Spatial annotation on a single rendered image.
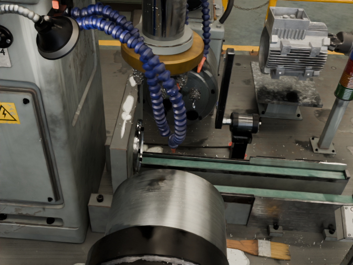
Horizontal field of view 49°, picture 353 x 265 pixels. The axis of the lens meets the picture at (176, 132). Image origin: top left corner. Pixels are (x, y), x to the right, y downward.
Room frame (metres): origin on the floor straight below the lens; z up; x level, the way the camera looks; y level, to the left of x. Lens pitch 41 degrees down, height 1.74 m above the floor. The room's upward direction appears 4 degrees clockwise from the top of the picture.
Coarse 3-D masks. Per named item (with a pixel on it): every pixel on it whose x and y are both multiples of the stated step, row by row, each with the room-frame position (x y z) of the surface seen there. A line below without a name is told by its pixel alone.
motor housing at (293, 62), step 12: (312, 24) 1.28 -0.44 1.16; (324, 24) 1.29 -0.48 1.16; (264, 36) 1.34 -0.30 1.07; (312, 36) 1.24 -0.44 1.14; (324, 36) 1.24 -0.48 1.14; (264, 48) 1.33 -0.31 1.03; (276, 48) 1.19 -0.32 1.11; (300, 48) 1.19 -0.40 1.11; (324, 48) 1.21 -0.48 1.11; (264, 60) 1.29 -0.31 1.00; (276, 60) 1.18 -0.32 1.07; (288, 60) 1.18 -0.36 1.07; (300, 60) 1.19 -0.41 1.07; (312, 60) 1.19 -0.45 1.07; (324, 60) 1.18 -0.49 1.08; (288, 72) 1.19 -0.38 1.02; (300, 72) 1.19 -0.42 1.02
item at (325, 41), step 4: (264, 24) 1.33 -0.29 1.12; (272, 36) 1.21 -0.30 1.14; (276, 36) 1.21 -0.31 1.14; (272, 40) 1.20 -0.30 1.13; (276, 40) 1.20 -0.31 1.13; (324, 40) 1.21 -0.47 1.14; (328, 40) 1.21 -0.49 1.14; (324, 44) 1.20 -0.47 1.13; (328, 44) 1.20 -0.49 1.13; (264, 68) 1.20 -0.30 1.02; (264, 72) 1.19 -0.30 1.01; (268, 72) 1.19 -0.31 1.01; (316, 72) 1.21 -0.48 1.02; (312, 76) 1.21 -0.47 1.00; (316, 76) 1.21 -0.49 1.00
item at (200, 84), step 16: (208, 64) 1.01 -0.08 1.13; (144, 80) 0.97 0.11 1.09; (160, 80) 0.96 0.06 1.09; (192, 80) 0.96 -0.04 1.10; (208, 80) 0.97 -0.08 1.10; (144, 96) 0.97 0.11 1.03; (192, 96) 0.93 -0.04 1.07; (208, 96) 0.96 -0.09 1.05; (192, 112) 0.96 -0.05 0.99; (208, 112) 0.97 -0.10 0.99
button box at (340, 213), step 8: (344, 208) 0.55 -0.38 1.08; (352, 208) 0.55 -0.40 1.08; (336, 216) 0.55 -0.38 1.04; (344, 216) 0.53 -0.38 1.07; (352, 216) 0.53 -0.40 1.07; (336, 224) 0.54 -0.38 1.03; (344, 224) 0.52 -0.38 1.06; (352, 224) 0.52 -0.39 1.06; (344, 232) 0.50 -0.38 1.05; (352, 232) 0.50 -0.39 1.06; (344, 240) 0.50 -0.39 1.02; (352, 240) 0.50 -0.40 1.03
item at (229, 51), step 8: (232, 48) 0.90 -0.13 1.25; (224, 56) 0.89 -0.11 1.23; (232, 56) 0.88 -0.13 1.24; (224, 64) 0.90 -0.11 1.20; (232, 64) 0.88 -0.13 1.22; (224, 72) 0.88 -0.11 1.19; (224, 80) 0.88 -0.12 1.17; (224, 88) 0.88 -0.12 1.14; (224, 96) 0.88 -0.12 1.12; (216, 104) 0.89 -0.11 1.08; (224, 104) 0.88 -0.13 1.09; (216, 112) 0.90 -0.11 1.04; (224, 112) 0.88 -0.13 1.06; (216, 120) 0.88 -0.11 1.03; (224, 120) 0.88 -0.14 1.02; (216, 128) 0.88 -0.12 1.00
